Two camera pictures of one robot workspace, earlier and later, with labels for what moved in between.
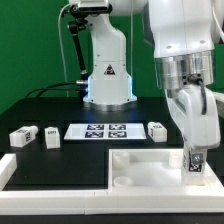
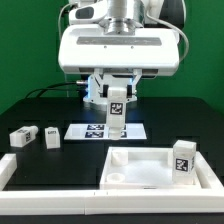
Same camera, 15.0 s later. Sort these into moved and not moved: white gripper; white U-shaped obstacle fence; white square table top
Moved: white gripper
Not moved: white U-shaped obstacle fence; white square table top
